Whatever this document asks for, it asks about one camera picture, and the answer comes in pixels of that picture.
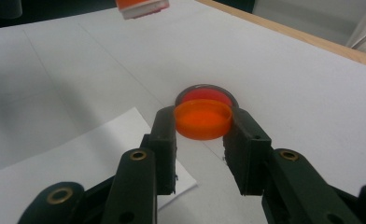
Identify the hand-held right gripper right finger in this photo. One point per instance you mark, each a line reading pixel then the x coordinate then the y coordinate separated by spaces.
pixel 248 155

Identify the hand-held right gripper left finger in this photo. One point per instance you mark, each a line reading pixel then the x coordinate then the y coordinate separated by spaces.
pixel 165 149

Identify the orange stamp cap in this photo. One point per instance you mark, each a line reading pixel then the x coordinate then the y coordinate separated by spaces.
pixel 203 121

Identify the small white paper sheet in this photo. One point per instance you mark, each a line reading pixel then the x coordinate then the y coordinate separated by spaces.
pixel 63 165

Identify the round red ink pad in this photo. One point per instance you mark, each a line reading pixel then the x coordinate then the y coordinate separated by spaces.
pixel 206 93

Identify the orange stamp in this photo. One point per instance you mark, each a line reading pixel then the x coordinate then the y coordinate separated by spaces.
pixel 142 7

